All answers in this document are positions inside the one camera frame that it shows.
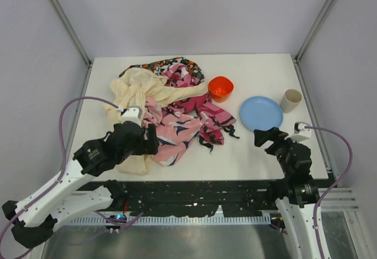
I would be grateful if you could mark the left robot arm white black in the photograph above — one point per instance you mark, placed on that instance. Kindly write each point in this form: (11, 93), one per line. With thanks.
(37, 217)

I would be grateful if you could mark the white slotted cable duct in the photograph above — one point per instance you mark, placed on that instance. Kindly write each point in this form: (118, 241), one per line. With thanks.
(217, 219)

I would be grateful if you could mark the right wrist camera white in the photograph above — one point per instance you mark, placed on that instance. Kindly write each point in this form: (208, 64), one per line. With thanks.
(301, 132)

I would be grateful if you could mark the orange plastic cup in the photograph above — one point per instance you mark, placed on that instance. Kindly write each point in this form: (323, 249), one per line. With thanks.
(220, 88)

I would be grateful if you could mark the right aluminium frame post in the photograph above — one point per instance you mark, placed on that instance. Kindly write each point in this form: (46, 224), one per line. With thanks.
(314, 29)

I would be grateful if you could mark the magenta pink camouflage cloth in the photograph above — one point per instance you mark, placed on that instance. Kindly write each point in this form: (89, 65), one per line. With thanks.
(216, 120)

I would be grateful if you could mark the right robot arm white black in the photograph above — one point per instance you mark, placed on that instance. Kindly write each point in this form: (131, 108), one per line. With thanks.
(296, 194)

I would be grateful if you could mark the light pink shark print cloth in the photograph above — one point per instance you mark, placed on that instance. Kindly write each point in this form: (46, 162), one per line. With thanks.
(175, 132)

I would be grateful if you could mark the black orange patterned cloth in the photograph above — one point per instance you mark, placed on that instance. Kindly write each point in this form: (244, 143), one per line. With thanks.
(168, 67)

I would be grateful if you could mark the beige cup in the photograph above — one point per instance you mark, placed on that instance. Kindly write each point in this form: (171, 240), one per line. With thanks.
(290, 100)

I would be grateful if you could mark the blue plastic plate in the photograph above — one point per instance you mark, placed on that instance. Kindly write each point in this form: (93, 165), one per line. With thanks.
(260, 113)

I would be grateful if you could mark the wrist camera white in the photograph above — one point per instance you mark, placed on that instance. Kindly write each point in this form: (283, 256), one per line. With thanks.
(131, 114)
(301, 132)

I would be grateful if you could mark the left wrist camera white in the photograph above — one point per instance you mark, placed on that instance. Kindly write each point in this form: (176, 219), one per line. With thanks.
(131, 114)

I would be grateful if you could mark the aluminium frame post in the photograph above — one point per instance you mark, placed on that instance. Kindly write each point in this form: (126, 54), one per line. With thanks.
(314, 29)
(70, 30)

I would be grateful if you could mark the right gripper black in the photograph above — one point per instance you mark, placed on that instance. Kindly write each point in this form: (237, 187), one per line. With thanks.
(274, 141)

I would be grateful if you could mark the left aluminium frame post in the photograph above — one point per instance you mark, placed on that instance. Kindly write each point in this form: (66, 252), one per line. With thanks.
(70, 30)

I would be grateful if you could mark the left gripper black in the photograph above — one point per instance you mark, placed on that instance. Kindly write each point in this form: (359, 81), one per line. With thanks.
(150, 139)

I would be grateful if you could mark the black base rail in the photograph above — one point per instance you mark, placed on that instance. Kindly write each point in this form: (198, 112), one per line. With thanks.
(195, 198)

